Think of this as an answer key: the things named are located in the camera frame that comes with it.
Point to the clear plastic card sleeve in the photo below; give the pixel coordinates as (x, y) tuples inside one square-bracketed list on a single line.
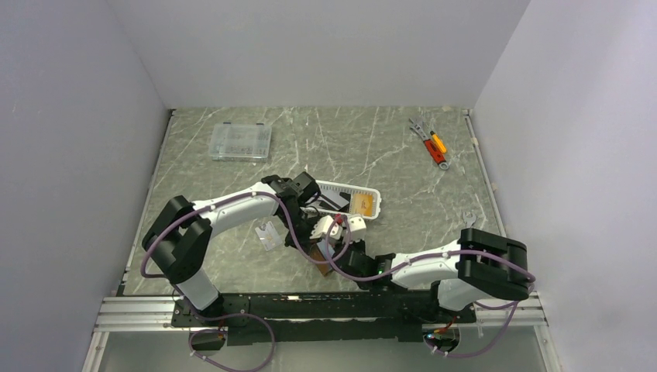
[(268, 236)]

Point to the white plastic basket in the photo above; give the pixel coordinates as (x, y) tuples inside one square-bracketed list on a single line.
[(350, 189)]

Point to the red adjustable wrench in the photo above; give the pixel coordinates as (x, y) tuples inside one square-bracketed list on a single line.
[(436, 154)]

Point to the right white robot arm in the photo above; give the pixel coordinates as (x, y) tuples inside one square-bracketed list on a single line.
[(475, 266)]

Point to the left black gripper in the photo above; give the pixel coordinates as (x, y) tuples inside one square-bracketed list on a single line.
[(304, 239)]

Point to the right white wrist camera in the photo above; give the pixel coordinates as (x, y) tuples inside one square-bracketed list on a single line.
[(356, 227)]

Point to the brown leather card holder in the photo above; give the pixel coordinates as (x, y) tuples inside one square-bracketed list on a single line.
[(320, 252)]

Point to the clear plastic organizer box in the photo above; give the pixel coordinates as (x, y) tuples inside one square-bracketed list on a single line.
[(240, 142)]

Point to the yellow handled screwdriver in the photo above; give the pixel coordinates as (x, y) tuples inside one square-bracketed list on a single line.
[(438, 142)]

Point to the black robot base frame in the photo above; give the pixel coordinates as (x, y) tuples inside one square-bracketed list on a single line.
[(324, 316)]

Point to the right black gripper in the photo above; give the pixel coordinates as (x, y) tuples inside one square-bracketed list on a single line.
[(360, 244)]

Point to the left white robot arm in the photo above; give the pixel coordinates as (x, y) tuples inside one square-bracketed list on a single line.
[(178, 239)]

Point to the white striped card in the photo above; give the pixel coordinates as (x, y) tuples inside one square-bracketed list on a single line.
[(332, 200)]

